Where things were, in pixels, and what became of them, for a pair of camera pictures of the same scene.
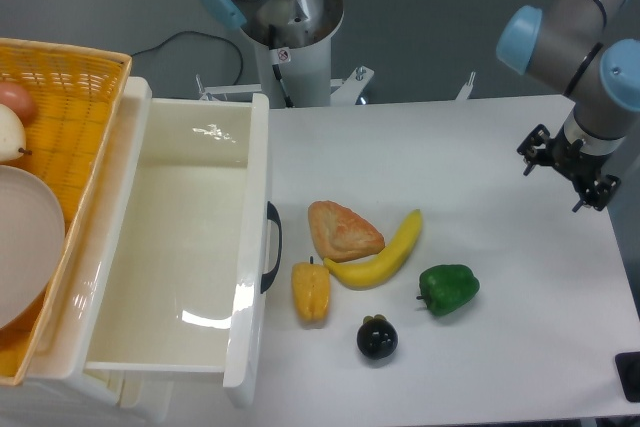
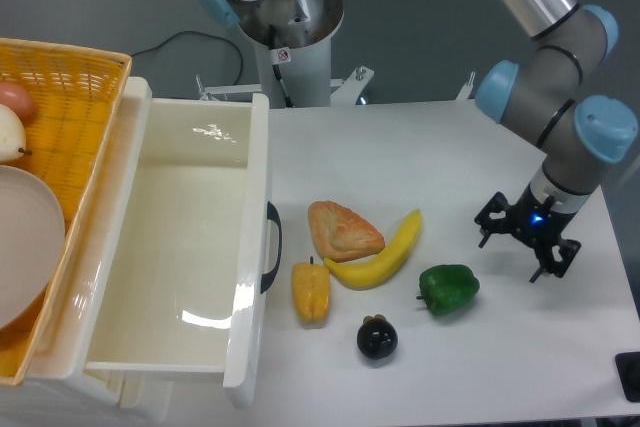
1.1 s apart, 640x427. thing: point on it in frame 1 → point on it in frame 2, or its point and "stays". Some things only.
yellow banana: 384,266 stays
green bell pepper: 445,288 stays
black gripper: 579,167 → 541,224
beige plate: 32,230 stays
